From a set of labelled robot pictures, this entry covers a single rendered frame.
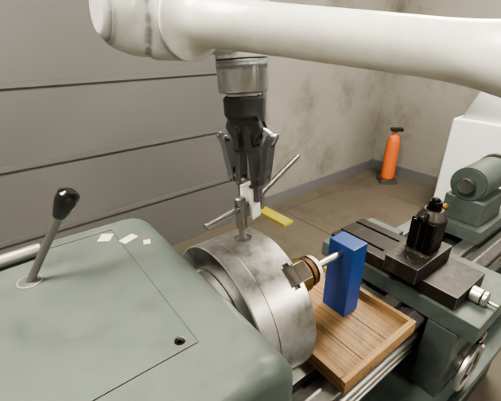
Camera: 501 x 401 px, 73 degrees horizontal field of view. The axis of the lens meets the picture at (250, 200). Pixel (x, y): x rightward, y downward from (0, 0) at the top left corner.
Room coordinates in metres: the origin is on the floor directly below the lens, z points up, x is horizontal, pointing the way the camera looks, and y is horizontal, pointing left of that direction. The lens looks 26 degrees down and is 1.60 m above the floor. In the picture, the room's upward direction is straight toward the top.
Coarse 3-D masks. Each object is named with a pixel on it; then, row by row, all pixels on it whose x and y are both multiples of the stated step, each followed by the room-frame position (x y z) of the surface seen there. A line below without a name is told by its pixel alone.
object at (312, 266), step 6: (300, 258) 0.68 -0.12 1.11; (306, 258) 0.68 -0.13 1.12; (306, 264) 0.65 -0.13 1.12; (312, 264) 0.66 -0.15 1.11; (312, 270) 0.65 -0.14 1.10; (318, 270) 0.65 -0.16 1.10; (318, 276) 0.65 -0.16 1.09; (306, 282) 0.62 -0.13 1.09; (312, 282) 0.63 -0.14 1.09; (306, 288) 0.62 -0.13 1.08; (312, 288) 0.63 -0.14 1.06
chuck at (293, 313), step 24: (216, 240) 0.58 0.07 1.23; (264, 240) 0.57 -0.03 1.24; (264, 264) 0.51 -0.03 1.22; (288, 264) 0.52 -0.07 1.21; (264, 288) 0.47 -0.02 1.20; (288, 288) 0.48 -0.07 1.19; (288, 312) 0.45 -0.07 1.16; (312, 312) 0.47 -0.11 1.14; (288, 336) 0.43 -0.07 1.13; (312, 336) 0.46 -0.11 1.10; (288, 360) 0.42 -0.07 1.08
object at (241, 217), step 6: (234, 198) 0.59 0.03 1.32; (240, 198) 0.58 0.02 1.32; (240, 204) 0.58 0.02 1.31; (240, 210) 0.57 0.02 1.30; (246, 210) 0.58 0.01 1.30; (240, 216) 0.57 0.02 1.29; (246, 216) 0.58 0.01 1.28; (240, 222) 0.57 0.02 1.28; (246, 222) 0.58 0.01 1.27; (240, 228) 0.57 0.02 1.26; (240, 234) 0.57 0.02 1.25; (246, 234) 0.58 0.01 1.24
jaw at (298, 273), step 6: (294, 264) 0.55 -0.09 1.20; (300, 264) 0.55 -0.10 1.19; (282, 270) 0.51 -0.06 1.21; (288, 270) 0.52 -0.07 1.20; (294, 270) 0.52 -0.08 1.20; (300, 270) 0.54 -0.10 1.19; (306, 270) 0.54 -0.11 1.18; (288, 276) 0.51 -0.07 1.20; (294, 276) 0.51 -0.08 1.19; (300, 276) 0.53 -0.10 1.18; (306, 276) 0.53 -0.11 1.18; (312, 276) 0.54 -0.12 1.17; (294, 282) 0.50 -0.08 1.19; (300, 282) 0.50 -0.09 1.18
